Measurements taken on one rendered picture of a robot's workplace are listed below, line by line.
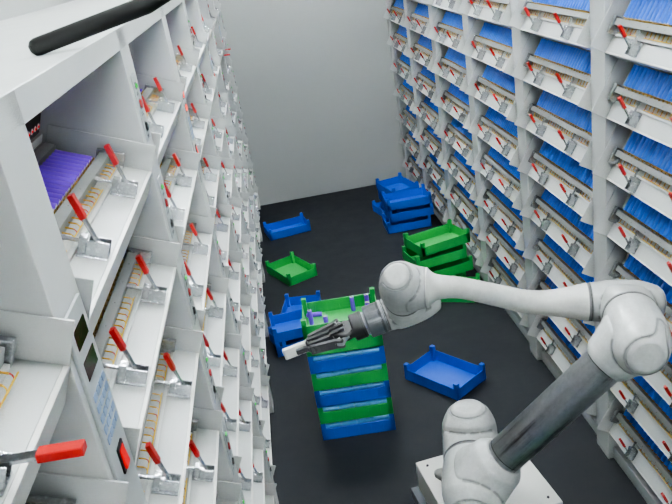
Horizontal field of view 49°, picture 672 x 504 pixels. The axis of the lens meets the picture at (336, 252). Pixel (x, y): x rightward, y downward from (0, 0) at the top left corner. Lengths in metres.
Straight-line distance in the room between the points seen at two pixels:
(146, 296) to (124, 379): 0.27
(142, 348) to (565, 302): 1.15
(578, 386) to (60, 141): 1.28
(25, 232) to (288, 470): 2.37
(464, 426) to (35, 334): 1.57
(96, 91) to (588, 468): 2.16
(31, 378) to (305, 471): 2.29
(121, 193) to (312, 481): 1.88
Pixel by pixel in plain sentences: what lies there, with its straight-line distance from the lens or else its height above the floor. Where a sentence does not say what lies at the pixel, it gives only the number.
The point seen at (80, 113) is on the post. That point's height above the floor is 1.65.
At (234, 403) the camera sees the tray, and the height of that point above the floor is 0.74.
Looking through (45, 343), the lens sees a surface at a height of 1.55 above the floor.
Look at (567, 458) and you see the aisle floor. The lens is 2.93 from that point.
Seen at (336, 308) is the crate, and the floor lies 0.49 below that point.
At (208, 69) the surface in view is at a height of 1.41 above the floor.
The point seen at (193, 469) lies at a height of 0.96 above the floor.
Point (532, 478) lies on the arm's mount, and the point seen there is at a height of 0.30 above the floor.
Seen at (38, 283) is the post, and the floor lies 1.61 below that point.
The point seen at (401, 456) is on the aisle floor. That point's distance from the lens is 2.97.
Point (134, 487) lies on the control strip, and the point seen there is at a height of 1.32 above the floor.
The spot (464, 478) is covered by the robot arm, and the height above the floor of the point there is 0.54.
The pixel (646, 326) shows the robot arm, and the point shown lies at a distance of 1.80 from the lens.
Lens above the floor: 1.86
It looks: 23 degrees down
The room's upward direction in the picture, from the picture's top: 9 degrees counter-clockwise
